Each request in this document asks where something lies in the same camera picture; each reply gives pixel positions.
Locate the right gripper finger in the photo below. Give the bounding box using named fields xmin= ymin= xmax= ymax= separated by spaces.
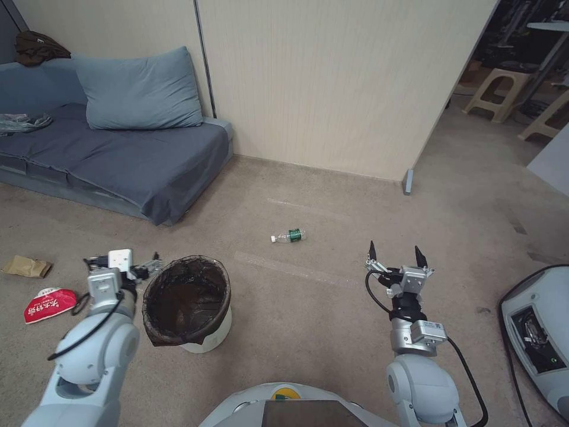
xmin=365 ymin=240 xmax=393 ymax=278
xmin=414 ymin=245 xmax=436 ymax=276

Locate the white bin with black bag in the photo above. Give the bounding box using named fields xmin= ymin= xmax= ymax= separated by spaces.
xmin=142 ymin=254 xmax=234 ymax=355

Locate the red snack bag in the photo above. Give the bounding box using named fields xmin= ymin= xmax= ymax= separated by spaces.
xmin=24 ymin=287 xmax=81 ymax=325

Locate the crumpled brown paper bag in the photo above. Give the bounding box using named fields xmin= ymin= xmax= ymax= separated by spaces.
xmin=1 ymin=254 xmax=54 ymax=280

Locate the clear bottle with green label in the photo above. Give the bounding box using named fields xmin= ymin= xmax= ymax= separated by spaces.
xmin=270 ymin=228 xmax=308 ymax=245

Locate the blue grey sofa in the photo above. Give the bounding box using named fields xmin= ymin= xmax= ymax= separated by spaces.
xmin=0 ymin=58 xmax=235 ymax=227

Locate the white robot front shell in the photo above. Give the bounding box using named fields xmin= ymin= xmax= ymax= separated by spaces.
xmin=198 ymin=382 xmax=393 ymax=427

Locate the white panel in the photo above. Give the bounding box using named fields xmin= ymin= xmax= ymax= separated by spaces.
xmin=526 ymin=123 xmax=569 ymax=198

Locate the blue pillow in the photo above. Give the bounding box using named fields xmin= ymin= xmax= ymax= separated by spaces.
xmin=72 ymin=46 xmax=204 ymax=131

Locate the beige plastic stool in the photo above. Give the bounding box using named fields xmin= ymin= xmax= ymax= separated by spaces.
xmin=517 ymin=88 xmax=569 ymax=144
xmin=462 ymin=67 xmax=532 ymax=123

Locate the dark brown clothing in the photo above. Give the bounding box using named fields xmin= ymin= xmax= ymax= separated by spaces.
xmin=14 ymin=30 xmax=72 ymax=68

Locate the grey table with leg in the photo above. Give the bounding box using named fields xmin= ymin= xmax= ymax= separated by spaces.
xmin=515 ymin=21 xmax=569 ymax=107

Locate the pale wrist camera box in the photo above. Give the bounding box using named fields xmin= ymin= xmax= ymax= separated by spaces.
xmin=108 ymin=248 xmax=134 ymax=272
xmin=399 ymin=265 xmax=427 ymax=296

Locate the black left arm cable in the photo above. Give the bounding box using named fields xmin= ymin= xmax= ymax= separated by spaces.
xmin=47 ymin=288 xmax=126 ymax=362

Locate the black floor cable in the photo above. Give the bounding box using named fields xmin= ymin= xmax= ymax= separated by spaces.
xmin=501 ymin=311 xmax=535 ymax=427

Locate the black wall strip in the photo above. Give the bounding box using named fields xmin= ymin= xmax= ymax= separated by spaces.
xmin=193 ymin=0 xmax=218 ymax=119

